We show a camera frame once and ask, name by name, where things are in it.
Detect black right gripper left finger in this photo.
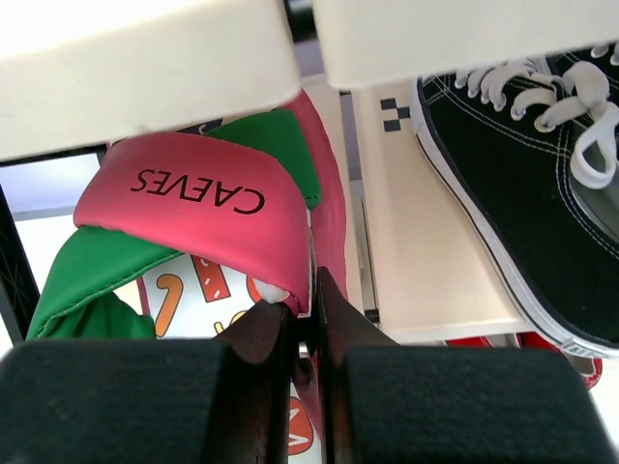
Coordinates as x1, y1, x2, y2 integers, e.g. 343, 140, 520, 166
1, 303, 290, 463

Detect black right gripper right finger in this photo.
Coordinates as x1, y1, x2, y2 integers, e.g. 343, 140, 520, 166
316, 268, 615, 463

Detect pink green sandal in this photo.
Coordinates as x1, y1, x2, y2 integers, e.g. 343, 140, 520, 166
26, 94, 347, 463

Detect cream black shoe shelf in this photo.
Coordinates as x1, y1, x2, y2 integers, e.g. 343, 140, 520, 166
0, 0, 619, 347

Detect red canvas sneaker left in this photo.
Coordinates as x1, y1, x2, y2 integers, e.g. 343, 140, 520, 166
444, 331, 605, 391

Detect black canvas sneaker left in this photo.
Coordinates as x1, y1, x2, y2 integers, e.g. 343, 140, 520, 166
410, 43, 618, 359

